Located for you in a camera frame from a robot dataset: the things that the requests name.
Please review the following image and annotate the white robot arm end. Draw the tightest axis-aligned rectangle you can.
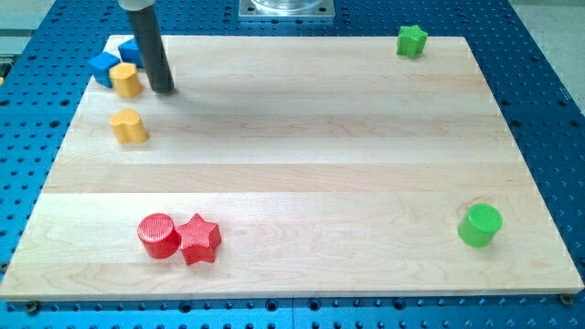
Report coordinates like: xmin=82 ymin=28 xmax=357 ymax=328
xmin=118 ymin=0 xmax=155 ymax=11

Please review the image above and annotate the light wooden board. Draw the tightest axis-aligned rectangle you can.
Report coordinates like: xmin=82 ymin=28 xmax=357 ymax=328
xmin=1 ymin=36 xmax=583 ymax=301

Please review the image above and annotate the red star block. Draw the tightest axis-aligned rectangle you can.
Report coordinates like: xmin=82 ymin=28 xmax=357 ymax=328
xmin=175 ymin=213 xmax=222 ymax=265

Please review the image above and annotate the red cylinder block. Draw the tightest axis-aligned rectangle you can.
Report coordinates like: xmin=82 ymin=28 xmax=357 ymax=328
xmin=137 ymin=213 xmax=180 ymax=259

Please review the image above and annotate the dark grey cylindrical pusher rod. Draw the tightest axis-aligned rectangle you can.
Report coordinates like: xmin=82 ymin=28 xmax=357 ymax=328
xmin=126 ymin=5 xmax=175 ymax=94

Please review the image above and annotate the yellow heart block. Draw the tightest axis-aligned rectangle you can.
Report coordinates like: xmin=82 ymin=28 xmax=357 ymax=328
xmin=109 ymin=108 xmax=148 ymax=143

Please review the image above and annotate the green star block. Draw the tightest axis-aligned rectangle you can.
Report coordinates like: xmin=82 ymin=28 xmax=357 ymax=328
xmin=396 ymin=25 xmax=428 ymax=58

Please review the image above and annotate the yellow pentagon block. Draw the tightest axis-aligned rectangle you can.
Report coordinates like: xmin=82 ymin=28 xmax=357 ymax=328
xmin=109 ymin=62 xmax=143 ymax=98

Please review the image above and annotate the green cylinder block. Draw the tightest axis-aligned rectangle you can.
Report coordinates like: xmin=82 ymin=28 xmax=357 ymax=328
xmin=458 ymin=203 xmax=503 ymax=248

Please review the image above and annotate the blue block behind rod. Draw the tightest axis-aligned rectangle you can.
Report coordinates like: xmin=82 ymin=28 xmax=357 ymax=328
xmin=118 ymin=38 xmax=144 ymax=69

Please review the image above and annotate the blue cube block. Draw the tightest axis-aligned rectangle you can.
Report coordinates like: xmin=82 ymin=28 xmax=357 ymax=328
xmin=88 ymin=52 xmax=121 ymax=89

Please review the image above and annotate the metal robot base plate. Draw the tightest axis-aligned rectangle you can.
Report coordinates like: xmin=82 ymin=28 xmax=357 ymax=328
xmin=239 ymin=0 xmax=335 ymax=18

